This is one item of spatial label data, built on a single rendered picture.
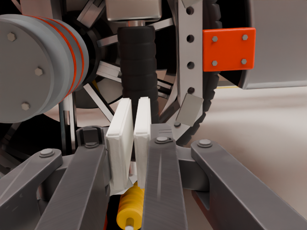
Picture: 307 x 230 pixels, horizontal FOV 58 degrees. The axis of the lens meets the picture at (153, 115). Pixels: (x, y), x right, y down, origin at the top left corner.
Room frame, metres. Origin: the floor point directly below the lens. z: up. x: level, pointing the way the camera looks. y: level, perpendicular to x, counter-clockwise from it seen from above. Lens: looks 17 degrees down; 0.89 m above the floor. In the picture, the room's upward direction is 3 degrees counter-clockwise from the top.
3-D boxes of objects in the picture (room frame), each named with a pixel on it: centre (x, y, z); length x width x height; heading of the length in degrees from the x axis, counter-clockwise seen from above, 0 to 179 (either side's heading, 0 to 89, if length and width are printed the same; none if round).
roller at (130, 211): (0.61, 0.06, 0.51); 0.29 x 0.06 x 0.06; 0
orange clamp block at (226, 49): (0.51, -0.13, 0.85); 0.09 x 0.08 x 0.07; 90
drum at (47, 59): (0.44, 0.18, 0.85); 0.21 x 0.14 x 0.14; 0
